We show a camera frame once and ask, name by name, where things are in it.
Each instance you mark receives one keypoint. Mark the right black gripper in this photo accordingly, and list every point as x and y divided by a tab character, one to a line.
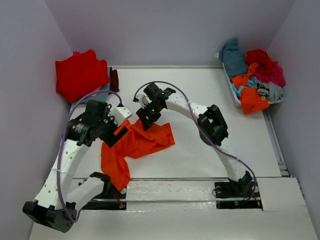
146	123

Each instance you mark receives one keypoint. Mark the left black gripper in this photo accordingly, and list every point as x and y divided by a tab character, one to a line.
112	139

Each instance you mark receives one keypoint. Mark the orange t-shirt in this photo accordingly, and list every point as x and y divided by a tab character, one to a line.
251	101
136	143

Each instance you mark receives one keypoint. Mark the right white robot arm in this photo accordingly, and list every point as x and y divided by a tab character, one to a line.
211	125

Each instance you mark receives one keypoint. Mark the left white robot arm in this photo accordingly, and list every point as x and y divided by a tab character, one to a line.
56	206

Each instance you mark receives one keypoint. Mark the folded maroon t-shirt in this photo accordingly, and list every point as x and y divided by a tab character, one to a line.
114	80

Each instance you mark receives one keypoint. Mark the folded pink t-shirt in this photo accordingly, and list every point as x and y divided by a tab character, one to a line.
95	92

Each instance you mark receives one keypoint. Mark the folded red t-shirt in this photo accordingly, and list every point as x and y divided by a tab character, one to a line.
80	74

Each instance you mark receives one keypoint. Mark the cyan crumpled t-shirt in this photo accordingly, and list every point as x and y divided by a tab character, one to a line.
236	90

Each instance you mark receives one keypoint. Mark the teal blue crumpled t-shirt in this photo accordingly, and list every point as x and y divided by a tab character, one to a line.
233	58

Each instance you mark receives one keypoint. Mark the red crumpled t-shirt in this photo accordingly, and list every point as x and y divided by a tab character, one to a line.
264	63

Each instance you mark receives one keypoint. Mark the grey crumpled t-shirt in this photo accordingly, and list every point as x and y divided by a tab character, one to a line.
271	91

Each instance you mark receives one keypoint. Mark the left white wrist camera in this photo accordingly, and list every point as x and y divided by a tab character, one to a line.
121	112

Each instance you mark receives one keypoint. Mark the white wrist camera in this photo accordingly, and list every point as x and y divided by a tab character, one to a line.
142	99
121	112

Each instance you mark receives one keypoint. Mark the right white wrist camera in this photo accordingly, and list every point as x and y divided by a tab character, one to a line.
142	99

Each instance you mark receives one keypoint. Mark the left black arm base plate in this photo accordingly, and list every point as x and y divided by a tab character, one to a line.
110	199

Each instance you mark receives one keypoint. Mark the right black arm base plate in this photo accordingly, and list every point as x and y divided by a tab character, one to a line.
228	199

